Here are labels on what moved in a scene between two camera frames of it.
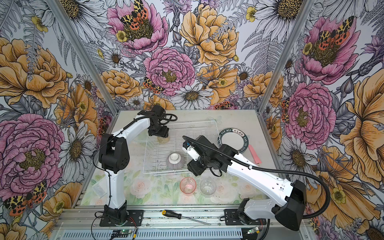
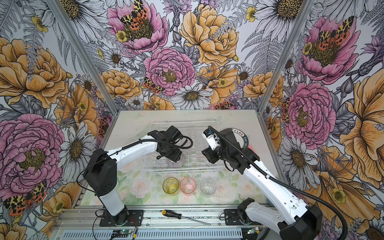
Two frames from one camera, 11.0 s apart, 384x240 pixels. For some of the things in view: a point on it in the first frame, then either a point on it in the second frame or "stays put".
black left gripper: (162, 133) → (174, 157)
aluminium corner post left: (84, 56) stays put
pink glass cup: (187, 185) stays put
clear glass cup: (208, 186) stays put
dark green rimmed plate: (234, 138) stays put
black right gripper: (195, 169) → (209, 155)
